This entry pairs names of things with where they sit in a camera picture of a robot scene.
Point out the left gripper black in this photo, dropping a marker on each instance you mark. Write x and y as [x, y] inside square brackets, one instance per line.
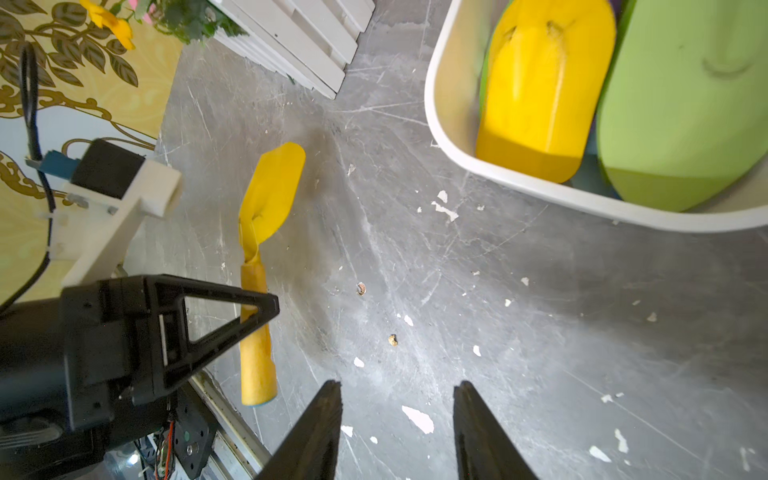
[83, 357]

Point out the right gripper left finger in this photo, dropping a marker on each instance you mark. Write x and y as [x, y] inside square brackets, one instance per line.
[310, 450]

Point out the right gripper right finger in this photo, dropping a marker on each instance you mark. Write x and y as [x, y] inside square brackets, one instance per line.
[483, 449]

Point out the yellow handle tool front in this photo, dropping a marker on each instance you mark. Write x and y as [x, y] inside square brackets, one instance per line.
[265, 207]

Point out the yellow shovel pile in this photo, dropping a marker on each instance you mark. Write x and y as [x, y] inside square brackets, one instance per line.
[544, 71]

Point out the white storage box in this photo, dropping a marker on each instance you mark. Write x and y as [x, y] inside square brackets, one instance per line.
[450, 99]

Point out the small green metal shovel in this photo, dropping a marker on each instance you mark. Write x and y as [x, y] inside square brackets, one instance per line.
[683, 114]

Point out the artificial flower basket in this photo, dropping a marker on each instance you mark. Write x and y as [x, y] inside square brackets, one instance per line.
[309, 42]

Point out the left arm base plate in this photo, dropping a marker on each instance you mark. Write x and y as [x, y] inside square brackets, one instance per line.
[185, 430]

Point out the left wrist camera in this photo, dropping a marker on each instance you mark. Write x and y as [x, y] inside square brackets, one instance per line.
[114, 190]

